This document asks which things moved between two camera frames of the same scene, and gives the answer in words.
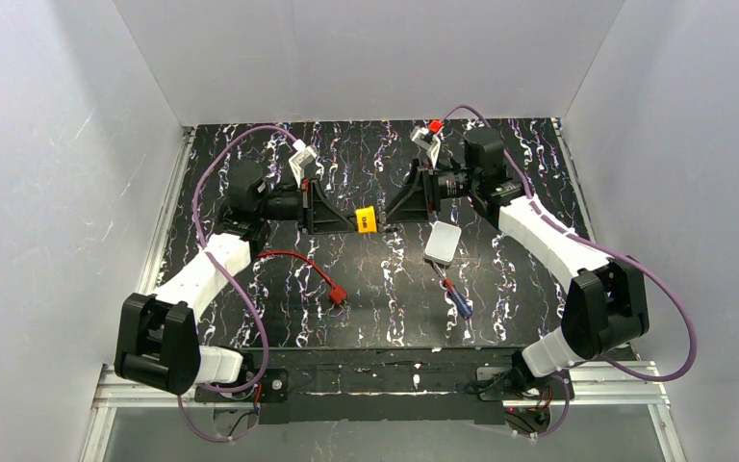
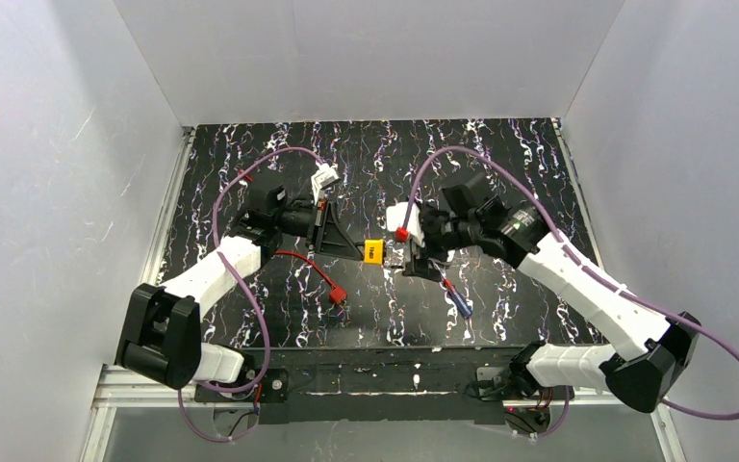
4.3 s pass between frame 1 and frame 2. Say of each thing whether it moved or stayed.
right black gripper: moved
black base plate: stayed
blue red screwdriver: stayed
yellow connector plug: moved
